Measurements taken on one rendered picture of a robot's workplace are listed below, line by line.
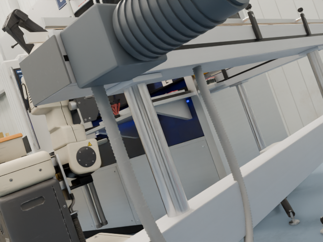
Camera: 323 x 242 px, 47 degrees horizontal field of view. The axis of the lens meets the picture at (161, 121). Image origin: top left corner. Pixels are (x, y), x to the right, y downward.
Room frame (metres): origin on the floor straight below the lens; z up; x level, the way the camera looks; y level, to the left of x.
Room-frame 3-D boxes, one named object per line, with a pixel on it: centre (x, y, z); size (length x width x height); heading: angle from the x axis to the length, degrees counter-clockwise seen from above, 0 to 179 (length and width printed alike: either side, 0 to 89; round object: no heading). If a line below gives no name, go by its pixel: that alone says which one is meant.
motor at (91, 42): (0.54, -0.04, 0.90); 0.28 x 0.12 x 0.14; 48
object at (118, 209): (3.31, 0.18, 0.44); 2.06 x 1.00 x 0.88; 48
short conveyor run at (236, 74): (2.15, -0.63, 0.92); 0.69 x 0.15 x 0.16; 48
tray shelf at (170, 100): (2.37, 0.11, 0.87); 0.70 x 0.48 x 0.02; 48
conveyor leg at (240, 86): (2.25, -0.52, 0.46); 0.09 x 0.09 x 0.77; 48
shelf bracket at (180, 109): (2.20, -0.07, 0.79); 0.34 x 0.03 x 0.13; 138
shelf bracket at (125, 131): (2.53, 0.31, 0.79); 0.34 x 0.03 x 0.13; 138
